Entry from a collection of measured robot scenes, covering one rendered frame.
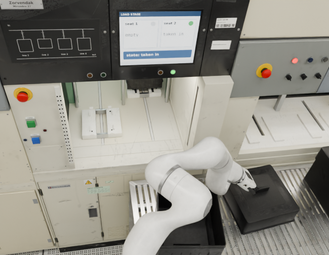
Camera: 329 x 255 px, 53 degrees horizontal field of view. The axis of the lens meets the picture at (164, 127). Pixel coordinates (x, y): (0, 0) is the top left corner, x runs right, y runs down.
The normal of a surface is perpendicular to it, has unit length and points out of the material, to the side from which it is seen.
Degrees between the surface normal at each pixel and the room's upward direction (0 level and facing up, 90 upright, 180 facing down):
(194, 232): 0
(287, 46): 90
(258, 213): 0
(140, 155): 0
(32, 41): 90
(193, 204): 36
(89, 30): 90
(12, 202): 90
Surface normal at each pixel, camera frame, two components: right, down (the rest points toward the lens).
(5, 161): 0.18, 0.70
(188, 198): -0.32, -0.25
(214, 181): -0.50, 0.44
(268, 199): 0.07, -0.71
